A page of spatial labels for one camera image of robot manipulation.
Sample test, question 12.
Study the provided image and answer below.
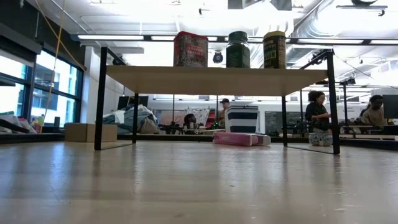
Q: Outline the red lid spice tin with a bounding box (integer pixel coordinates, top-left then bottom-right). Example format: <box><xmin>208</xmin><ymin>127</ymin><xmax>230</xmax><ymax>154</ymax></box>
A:
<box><xmin>173</xmin><ymin>30</ymin><xmax>209</xmax><ymax>68</ymax></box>

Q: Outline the green lid spice jar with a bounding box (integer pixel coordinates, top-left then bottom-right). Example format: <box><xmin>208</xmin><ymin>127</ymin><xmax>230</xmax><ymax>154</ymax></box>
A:
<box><xmin>225</xmin><ymin>30</ymin><xmax>251</xmax><ymax>68</ymax></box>

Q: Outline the yellow lid spice jar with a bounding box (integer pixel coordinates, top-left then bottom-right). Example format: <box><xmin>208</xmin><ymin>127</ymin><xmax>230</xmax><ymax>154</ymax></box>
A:
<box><xmin>262</xmin><ymin>30</ymin><xmax>287</xmax><ymax>70</ymax></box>

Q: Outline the person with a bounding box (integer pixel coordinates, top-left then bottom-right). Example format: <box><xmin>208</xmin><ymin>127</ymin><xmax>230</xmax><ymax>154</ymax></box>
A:
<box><xmin>360</xmin><ymin>95</ymin><xmax>389</xmax><ymax>127</ymax></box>
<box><xmin>304</xmin><ymin>90</ymin><xmax>332</xmax><ymax>134</ymax></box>
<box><xmin>217</xmin><ymin>98</ymin><xmax>231</xmax><ymax>129</ymax></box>
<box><xmin>183</xmin><ymin>113</ymin><xmax>197</xmax><ymax>130</ymax></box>

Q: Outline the black white striped box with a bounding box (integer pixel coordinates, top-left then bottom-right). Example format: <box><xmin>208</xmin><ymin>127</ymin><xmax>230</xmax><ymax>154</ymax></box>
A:
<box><xmin>224</xmin><ymin>105</ymin><xmax>259</xmax><ymax>134</ymax></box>

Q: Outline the pile of cloths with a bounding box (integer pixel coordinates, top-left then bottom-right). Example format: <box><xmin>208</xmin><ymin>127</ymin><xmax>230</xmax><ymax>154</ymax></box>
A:
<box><xmin>102</xmin><ymin>104</ymin><xmax>161</xmax><ymax>135</ymax></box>

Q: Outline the black monitor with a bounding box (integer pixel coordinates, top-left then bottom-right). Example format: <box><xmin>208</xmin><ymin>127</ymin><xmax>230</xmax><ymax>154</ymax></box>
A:
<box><xmin>382</xmin><ymin>94</ymin><xmax>398</xmax><ymax>119</ymax></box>
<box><xmin>117</xmin><ymin>95</ymin><xmax>149</xmax><ymax>110</ymax></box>

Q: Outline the small cardboard box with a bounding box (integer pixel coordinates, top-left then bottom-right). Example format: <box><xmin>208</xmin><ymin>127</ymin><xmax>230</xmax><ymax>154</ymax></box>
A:
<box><xmin>64</xmin><ymin>123</ymin><xmax>118</xmax><ymax>143</ymax></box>

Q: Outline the ceiling light strip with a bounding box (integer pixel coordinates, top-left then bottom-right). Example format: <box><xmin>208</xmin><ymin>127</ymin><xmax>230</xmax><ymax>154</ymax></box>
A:
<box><xmin>77</xmin><ymin>34</ymin><xmax>144</xmax><ymax>40</ymax></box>
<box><xmin>297</xmin><ymin>38</ymin><xmax>364</xmax><ymax>44</ymax></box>

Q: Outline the large window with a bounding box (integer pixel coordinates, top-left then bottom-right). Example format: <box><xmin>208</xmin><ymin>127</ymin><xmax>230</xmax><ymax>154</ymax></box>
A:
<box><xmin>0</xmin><ymin>49</ymin><xmax>85</xmax><ymax>128</ymax></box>

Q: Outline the background work table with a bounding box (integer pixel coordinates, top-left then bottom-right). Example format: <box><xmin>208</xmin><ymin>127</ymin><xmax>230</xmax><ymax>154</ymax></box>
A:
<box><xmin>338</xmin><ymin>123</ymin><xmax>398</xmax><ymax>139</ymax></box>

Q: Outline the colourful pile of items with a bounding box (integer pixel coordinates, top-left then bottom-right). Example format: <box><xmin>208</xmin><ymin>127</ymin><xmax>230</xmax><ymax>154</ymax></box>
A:
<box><xmin>0</xmin><ymin>111</ymin><xmax>38</xmax><ymax>134</ymax></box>

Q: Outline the black aluminium table frame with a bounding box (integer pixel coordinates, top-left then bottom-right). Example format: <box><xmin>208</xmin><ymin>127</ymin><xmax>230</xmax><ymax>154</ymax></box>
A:
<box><xmin>0</xmin><ymin>79</ymin><xmax>398</xmax><ymax>152</ymax></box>

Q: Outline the orange cable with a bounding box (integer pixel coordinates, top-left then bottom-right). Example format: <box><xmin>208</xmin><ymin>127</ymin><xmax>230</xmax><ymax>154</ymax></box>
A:
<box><xmin>34</xmin><ymin>0</ymin><xmax>87</xmax><ymax>133</ymax></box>

